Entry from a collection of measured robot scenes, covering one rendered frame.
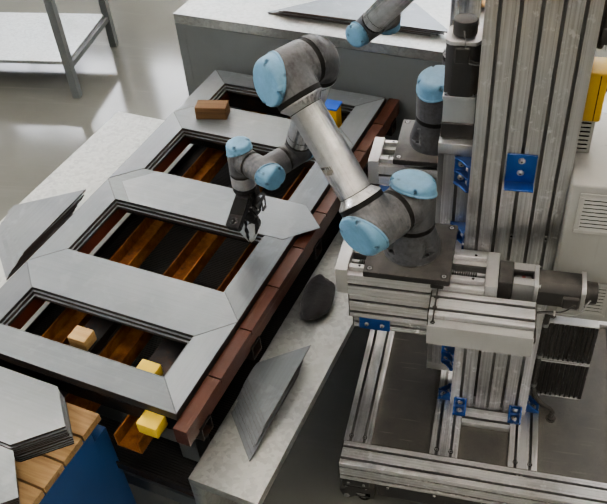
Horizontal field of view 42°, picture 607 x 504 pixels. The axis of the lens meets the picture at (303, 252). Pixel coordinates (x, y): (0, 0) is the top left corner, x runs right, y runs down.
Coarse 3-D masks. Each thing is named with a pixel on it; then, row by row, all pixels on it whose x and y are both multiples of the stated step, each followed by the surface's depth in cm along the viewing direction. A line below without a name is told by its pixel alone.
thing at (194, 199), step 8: (200, 184) 269; (208, 184) 269; (192, 192) 266; (200, 192) 266; (208, 192) 266; (184, 200) 264; (192, 200) 263; (200, 200) 263; (176, 208) 261; (184, 208) 260; (192, 208) 260; (192, 216) 257
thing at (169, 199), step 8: (176, 184) 270; (184, 184) 270; (192, 184) 270; (168, 192) 267; (176, 192) 267; (184, 192) 267; (160, 200) 264; (168, 200) 264; (176, 200) 264; (160, 208) 261; (168, 208) 261
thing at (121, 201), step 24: (216, 96) 313; (168, 144) 290; (144, 168) 279; (120, 192) 269; (168, 216) 260; (96, 312) 231; (168, 336) 222; (192, 336) 219; (216, 360) 214; (144, 408) 204
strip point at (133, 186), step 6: (150, 174) 276; (126, 180) 274; (132, 180) 274; (138, 180) 274; (144, 180) 273; (126, 186) 272; (132, 186) 271; (138, 186) 271; (126, 192) 269; (132, 192) 269; (138, 192) 269; (132, 198) 266
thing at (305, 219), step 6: (306, 210) 255; (300, 216) 253; (306, 216) 253; (312, 216) 253; (294, 222) 251; (300, 222) 251; (306, 222) 251; (312, 222) 250; (294, 228) 249; (300, 228) 249; (306, 228) 248; (288, 234) 247; (294, 234) 247
